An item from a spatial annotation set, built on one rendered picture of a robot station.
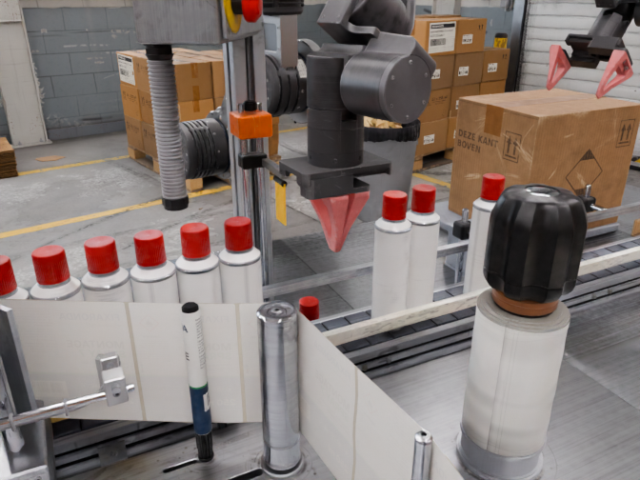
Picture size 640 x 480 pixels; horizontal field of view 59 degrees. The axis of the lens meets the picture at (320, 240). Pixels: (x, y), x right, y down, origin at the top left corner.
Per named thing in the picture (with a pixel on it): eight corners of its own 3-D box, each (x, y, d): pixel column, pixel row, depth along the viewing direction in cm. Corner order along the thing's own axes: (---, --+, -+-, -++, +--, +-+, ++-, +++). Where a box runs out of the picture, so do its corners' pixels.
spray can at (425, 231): (410, 325, 84) (420, 195, 76) (390, 309, 89) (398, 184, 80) (438, 316, 86) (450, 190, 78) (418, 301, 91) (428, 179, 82)
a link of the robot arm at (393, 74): (392, 27, 60) (343, -29, 54) (482, 30, 51) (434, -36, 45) (340, 127, 59) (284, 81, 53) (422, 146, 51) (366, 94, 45)
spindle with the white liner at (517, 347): (494, 498, 55) (544, 215, 43) (439, 439, 63) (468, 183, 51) (561, 468, 59) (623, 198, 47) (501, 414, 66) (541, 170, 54)
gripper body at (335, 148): (393, 179, 58) (397, 107, 55) (305, 193, 54) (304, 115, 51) (360, 165, 63) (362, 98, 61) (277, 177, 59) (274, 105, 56)
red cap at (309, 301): (295, 320, 95) (295, 303, 94) (304, 310, 98) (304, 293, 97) (313, 324, 94) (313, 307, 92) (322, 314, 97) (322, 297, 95)
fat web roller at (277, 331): (270, 486, 57) (262, 328, 49) (254, 455, 61) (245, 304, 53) (310, 470, 59) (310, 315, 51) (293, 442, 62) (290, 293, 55)
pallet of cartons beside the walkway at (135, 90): (284, 172, 454) (281, 56, 418) (190, 193, 407) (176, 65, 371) (212, 144, 541) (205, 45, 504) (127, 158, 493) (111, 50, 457)
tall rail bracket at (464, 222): (470, 308, 98) (482, 220, 92) (445, 290, 104) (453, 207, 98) (485, 304, 100) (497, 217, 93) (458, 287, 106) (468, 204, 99)
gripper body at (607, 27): (616, 46, 97) (637, 10, 98) (562, 41, 105) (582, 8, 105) (625, 69, 102) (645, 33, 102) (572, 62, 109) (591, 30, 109)
